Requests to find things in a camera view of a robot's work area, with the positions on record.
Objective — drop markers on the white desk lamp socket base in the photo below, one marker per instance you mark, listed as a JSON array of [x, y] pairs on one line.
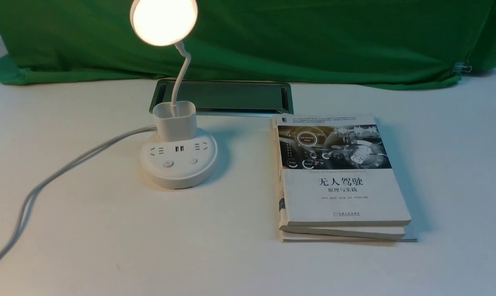
[[181, 155]]

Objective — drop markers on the top white paperback book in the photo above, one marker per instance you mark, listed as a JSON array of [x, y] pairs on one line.
[[334, 171]]

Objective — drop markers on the bottom white book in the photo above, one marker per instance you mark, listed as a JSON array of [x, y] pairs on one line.
[[339, 234]]

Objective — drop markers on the green backdrop cloth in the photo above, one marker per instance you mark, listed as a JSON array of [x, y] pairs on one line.
[[389, 44]]

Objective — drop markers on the silver binder clip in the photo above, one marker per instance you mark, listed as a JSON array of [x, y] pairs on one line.
[[461, 68]]

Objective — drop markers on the metal desk cable hatch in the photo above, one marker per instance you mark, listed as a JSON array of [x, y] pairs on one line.
[[238, 98]]

